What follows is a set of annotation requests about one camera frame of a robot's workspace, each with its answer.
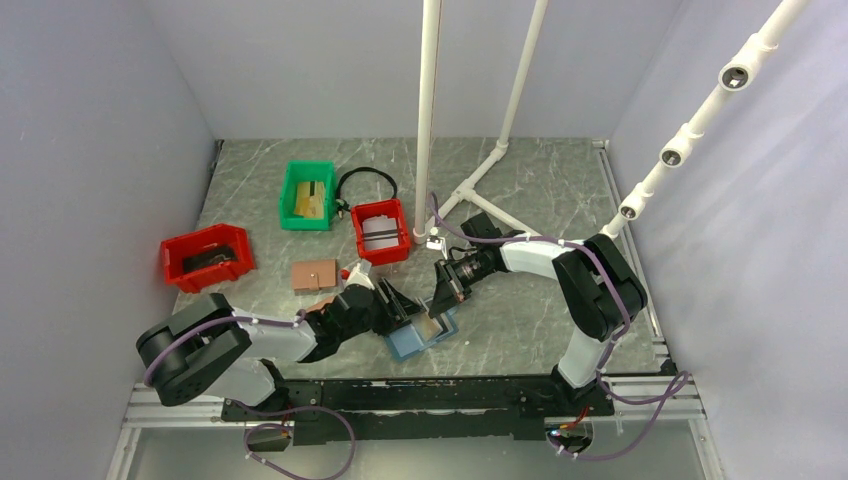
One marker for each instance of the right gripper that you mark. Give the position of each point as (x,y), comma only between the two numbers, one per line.
(449,291)

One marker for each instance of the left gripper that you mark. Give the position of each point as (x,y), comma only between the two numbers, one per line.
(397,310)

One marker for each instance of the blue card holder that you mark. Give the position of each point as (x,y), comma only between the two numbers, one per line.
(406,343)

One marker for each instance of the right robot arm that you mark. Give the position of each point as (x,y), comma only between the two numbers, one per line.
(601,291)

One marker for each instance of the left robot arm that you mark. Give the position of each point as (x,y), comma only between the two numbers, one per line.
(213,348)

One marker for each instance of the white card in red bin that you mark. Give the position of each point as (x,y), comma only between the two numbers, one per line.
(380,232)

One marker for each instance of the brown card holder front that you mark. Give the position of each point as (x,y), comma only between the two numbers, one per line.
(317,307)

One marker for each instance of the brown card holder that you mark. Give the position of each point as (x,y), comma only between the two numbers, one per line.
(317,307)
(313,275)

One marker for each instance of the brown card holder back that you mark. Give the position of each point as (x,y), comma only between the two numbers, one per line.
(313,275)

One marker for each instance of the small red plastic bin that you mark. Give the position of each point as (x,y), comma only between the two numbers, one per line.
(392,208)

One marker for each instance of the green plastic bin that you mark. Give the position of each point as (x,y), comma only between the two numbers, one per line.
(302,171)

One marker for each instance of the large red plastic bin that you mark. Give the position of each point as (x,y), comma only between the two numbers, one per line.
(206,257)

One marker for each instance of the white pipe with sockets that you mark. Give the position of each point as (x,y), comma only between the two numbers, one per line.
(735,76)

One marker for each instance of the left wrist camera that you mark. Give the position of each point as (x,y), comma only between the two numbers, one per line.
(357,274)

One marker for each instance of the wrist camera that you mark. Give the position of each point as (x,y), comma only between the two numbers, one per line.
(435,241)
(357,274)

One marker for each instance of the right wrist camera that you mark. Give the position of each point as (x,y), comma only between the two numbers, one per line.
(435,241)

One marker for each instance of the white pvc pipe frame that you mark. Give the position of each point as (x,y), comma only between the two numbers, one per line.
(496,69)

